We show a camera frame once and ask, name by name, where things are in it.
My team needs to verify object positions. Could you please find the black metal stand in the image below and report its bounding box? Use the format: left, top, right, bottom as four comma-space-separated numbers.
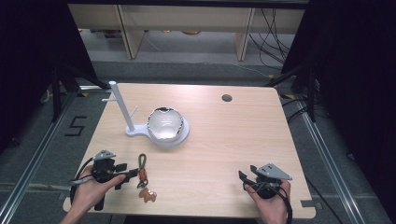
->
264, 60, 318, 123
49, 62, 110, 123

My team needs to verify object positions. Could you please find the aluminium floor rail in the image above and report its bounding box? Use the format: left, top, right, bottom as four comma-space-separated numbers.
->
293, 98, 368, 224
0, 91, 78, 224

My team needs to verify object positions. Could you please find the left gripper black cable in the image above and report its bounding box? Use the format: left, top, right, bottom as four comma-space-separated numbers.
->
69, 157, 95, 204

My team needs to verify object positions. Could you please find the green cord keychain with charm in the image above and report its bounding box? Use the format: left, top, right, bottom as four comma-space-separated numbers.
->
136, 152, 159, 204

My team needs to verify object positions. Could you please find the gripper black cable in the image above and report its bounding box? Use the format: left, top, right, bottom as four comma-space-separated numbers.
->
270, 184, 294, 224
69, 157, 95, 204

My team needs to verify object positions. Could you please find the person's right hand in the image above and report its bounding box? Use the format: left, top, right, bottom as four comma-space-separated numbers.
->
244, 178, 292, 219

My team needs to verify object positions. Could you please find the white bowl with silver rim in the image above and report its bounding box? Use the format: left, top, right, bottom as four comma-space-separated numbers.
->
146, 106, 185, 144

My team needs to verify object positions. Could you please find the bundle of black floor cables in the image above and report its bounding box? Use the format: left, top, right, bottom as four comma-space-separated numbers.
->
247, 8, 292, 71

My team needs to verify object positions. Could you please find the light wooden desk frame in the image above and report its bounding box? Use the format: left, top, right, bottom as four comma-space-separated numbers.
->
67, 3, 306, 62

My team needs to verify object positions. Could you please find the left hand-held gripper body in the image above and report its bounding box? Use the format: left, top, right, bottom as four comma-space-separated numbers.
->
92, 149, 119, 212

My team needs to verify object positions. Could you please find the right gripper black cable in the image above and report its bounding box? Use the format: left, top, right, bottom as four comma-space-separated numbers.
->
270, 184, 294, 224

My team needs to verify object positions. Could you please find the person's left hand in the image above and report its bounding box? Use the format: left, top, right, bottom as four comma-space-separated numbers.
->
70, 165, 127, 217

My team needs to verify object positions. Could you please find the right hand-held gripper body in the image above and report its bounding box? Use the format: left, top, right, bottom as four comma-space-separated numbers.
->
248, 162, 294, 200

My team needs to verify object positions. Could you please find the white peg stand with base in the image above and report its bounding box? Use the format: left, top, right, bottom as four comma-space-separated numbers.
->
101, 80, 191, 149

